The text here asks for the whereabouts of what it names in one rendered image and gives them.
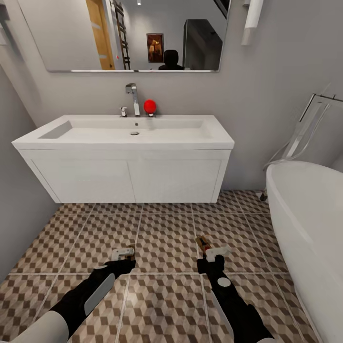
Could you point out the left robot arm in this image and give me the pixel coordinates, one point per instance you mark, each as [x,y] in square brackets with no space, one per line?
[63,319]

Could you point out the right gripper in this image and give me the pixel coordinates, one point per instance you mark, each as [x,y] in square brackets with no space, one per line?
[204,266]

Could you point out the bathtub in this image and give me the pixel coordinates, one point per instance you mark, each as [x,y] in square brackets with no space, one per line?
[306,207]

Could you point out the mirror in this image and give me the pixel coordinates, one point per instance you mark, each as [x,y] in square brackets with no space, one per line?
[128,35]

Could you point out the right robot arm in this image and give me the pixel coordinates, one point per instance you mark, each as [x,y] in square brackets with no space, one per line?
[242,321]

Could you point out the furniture sink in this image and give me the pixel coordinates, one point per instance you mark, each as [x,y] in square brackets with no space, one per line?
[129,158]

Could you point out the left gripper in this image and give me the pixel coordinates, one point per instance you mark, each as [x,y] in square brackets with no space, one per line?
[124,266]

